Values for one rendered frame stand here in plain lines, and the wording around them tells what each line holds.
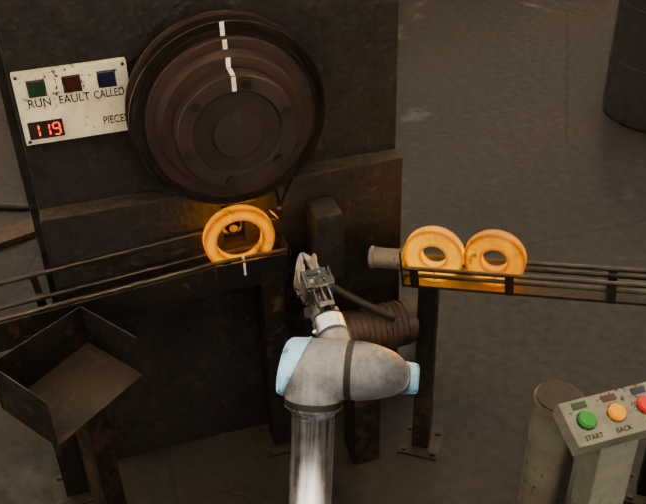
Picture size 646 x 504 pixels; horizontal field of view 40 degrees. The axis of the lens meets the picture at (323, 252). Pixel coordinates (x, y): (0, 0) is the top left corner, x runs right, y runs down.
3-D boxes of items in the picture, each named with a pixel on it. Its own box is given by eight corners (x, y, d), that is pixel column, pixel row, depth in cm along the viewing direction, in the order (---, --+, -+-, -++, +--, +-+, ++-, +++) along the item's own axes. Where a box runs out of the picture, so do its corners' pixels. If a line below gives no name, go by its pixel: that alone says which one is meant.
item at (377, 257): (374, 260, 243) (372, 241, 240) (406, 262, 240) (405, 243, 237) (368, 272, 239) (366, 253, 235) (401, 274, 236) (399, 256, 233)
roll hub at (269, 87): (180, 187, 211) (165, 76, 195) (294, 167, 217) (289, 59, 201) (184, 199, 206) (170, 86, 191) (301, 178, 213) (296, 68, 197)
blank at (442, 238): (404, 223, 232) (401, 230, 230) (463, 227, 227) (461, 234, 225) (408, 272, 241) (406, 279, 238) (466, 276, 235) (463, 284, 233)
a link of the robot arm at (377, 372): (410, 343, 167) (421, 355, 215) (352, 338, 169) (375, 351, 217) (406, 405, 166) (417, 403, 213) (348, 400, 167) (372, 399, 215)
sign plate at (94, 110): (26, 142, 214) (9, 72, 203) (135, 125, 220) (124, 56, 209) (27, 146, 212) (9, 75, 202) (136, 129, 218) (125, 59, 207)
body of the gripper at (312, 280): (328, 263, 215) (343, 303, 208) (326, 284, 221) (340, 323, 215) (298, 269, 213) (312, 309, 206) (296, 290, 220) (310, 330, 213)
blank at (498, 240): (464, 227, 227) (461, 234, 225) (526, 230, 222) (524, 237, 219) (467, 277, 235) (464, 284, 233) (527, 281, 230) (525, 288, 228)
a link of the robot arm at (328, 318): (346, 338, 212) (313, 346, 210) (340, 323, 215) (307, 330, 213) (348, 321, 206) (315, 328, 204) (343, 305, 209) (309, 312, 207)
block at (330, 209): (306, 270, 253) (303, 197, 239) (333, 265, 255) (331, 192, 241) (317, 292, 245) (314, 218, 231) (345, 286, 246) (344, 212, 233)
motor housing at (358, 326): (333, 440, 274) (329, 303, 244) (400, 424, 280) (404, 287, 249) (346, 471, 264) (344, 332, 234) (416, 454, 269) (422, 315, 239)
